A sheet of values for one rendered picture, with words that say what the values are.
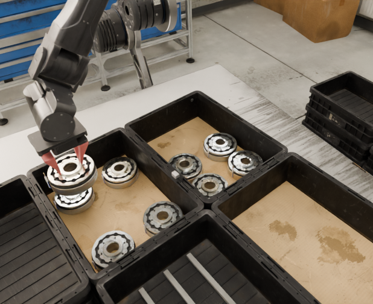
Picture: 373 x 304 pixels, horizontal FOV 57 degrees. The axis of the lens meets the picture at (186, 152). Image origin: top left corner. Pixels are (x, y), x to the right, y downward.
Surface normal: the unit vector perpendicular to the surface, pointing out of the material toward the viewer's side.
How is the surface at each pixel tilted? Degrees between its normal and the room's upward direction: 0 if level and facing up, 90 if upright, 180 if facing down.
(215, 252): 0
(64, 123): 90
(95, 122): 0
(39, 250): 0
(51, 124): 90
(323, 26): 90
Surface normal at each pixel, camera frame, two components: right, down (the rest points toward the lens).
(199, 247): -0.04, -0.73
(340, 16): 0.33, 0.63
